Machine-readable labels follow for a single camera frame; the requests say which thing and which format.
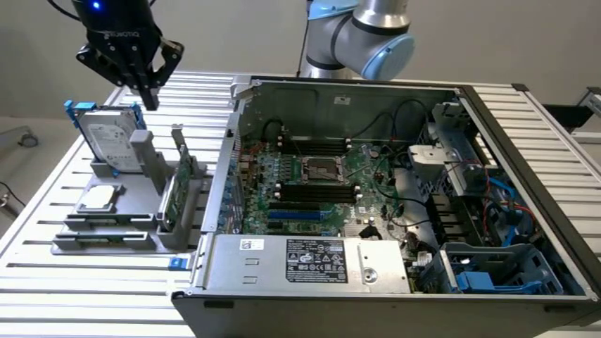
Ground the blue plastic bay latch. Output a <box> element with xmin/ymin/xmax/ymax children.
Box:
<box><xmin>453</xmin><ymin>270</ymin><xmax>494</xmax><ymax>294</ymax></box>

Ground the blue wire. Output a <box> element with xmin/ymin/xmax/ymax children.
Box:
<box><xmin>487</xmin><ymin>175</ymin><xmax>518</xmax><ymax>247</ymax></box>

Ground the thin black floor cable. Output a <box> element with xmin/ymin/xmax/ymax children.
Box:
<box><xmin>0</xmin><ymin>180</ymin><xmax>26</xmax><ymax>216</ymax></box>

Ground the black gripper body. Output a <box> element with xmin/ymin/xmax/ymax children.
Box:
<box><xmin>70</xmin><ymin>0</ymin><xmax>163</xmax><ymax>77</ymax></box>

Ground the black wire over motherboard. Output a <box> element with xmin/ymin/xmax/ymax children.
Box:
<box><xmin>393</xmin><ymin>195</ymin><xmax>441</xmax><ymax>227</ymax></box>

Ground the grey parts rack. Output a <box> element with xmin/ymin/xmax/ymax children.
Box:
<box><xmin>49</xmin><ymin>129</ymin><xmax>213</xmax><ymax>256</ymax></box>

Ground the short black looped wire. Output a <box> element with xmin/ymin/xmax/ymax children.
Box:
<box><xmin>262</xmin><ymin>118</ymin><xmax>287</xmax><ymax>142</ymax></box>

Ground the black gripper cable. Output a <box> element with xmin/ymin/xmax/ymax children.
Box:
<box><xmin>45</xmin><ymin>0</ymin><xmax>84</xmax><ymax>23</ymax></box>

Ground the green graphics card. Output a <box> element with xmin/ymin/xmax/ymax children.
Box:
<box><xmin>157</xmin><ymin>123</ymin><xmax>210</xmax><ymax>233</ymax></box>

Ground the aluminium profile frame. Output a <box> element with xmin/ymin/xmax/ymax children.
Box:
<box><xmin>542</xmin><ymin>86</ymin><xmax>601</xmax><ymax>144</ymax></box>

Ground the CPU socket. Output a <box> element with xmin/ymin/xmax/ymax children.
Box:
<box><xmin>298</xmin><ymin>156</ymin><xmax>347</xmax><ymax>185</ymax></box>

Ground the black RAM slot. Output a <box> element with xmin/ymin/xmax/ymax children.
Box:
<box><xmin>278</xmin><ymin>198</ymin><xmax>361</xmax><ymax>206</ymax></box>
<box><xmin>278</xmin><ymin>183</ymin><xmax>358</xmax><ymax>190</ymax></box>
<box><xmin>281</xmin><ymin>136</ymin><xmax>349</xmax><ymax>142</ymax></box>
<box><xmin>278</xmin><ymin>193</ymin><xmax>361</xmax><ymax>200</ymax></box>
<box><xmin>278</xmin><ymin>188</ymin><xmax>359</xmax><ymax>195</ymax></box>
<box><xmin>281</xmin><ymin>140</ymin><xmax>350</xmax><ymax>146</ymax></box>
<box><xmin>281</xmin><ymin>144</ymin><xmax>351</xmax><ymax>150</ymax></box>
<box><xmin>281</xmin><ymin>147</ymin><xmax>351</xmax><ymax>154</ymax></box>

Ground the grey disk bay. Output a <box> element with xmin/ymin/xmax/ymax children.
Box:
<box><xmin>439</xmin><ymin>242</ymin><xmax>571</xmax><ymax>295</ymax></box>

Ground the hard disk in blue carrier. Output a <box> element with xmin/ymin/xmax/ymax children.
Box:
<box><xmin>62</xmin><ymin>100</ymin><xmax>147</xmax><ymax>175</ymax></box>

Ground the open black PC case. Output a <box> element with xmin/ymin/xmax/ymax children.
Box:
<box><xmin>170</xmin><ymin>74</ymin><xmax>601</xmax><ymax>338</ymax></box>

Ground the long black arched wire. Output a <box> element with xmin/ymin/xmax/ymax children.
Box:
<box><xmin>351</xmin><ymin>99</ymin><xmax>430</xmax><ymax>140</ymax></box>

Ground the metal drive cage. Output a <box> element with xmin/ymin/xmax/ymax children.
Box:
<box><xmin>406</xmin><ymin>101</ymin><xmax>499</xmax><ymax>196</ymax></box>

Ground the green motherboard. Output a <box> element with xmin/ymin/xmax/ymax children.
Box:
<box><xmin>233</xmin><ymin>135</ymin><xmax>426</xmax><ymax>249</ymax></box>

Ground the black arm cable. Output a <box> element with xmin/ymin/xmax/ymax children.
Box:
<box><xmin>294</xmin><ymin>0</ymin><xmax>313</xmax><ymax>77</ymax></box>

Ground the silver power supply unit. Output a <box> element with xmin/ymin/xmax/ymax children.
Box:
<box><xmin>199</xmin><ymin>234</ymin><xmax>413</xmax><ymax>295</ymax></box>

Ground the silver chipset heat sink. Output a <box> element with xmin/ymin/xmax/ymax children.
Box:
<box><xmin>343</xmin><ymin>225</ymin><xmax>393</xmax><ymax>241</ymax></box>

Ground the red wire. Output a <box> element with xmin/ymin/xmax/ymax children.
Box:
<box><xmin>482</xmin><ymin>182</ymin><xmax>538</xmax><ymax>244</ymax></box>

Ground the silver CPU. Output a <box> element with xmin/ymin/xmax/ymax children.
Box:
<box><xmin>77</xmin><ymin>185</ymin><xmax>118</xmax><ymax>209</ymax></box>

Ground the blue expansion slot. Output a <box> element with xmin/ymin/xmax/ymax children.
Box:
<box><xmin>267</xmin><ymin>210</ymin><xmax>326</xmax><ymax>222</ymax></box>

